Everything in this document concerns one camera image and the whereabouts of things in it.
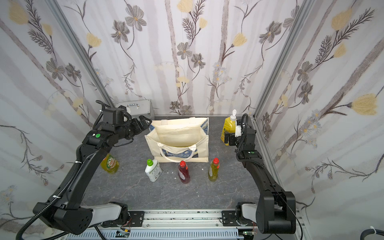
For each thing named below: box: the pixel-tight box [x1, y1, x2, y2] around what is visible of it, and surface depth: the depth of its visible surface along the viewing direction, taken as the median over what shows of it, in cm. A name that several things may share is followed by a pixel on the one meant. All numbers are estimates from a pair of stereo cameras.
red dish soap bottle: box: [178, 160, 191, 184], surface depth 78 cm
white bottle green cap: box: [145, 159, 163, 183], surface depth 79 cm
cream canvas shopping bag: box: [144, 117, 209, 163], surface depth 84 cm
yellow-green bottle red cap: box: [208, 157, 220, 182], surface depth 81 cm
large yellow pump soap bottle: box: [221, 109, 237, 146], surface depth 91 cm
